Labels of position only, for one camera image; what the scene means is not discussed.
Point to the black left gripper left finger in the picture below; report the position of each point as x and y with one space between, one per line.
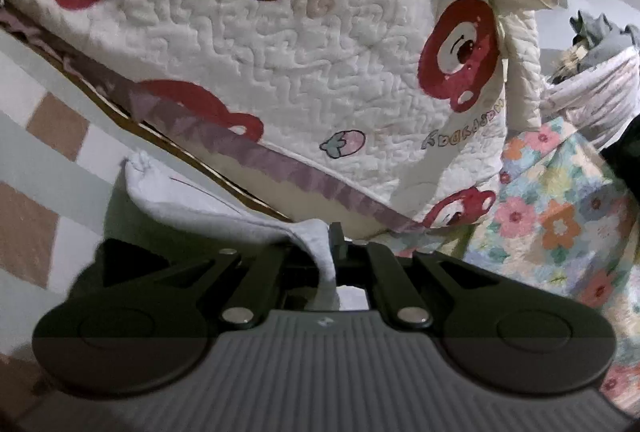
250 286

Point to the floral quilted blanket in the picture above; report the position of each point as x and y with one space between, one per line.
564 223

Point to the black knitted garment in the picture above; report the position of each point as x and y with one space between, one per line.
118 262

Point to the white hooded sweatshirt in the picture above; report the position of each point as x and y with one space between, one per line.
160 193

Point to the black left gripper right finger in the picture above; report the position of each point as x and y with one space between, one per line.
373 268

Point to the white quilted bear blanket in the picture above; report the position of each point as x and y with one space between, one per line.
406 101

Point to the checkered brown white blanket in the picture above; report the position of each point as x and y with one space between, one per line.
62 193

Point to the grey clothes in basket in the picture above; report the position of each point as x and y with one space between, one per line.
596 40

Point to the white laundry basket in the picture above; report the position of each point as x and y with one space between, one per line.
600 102

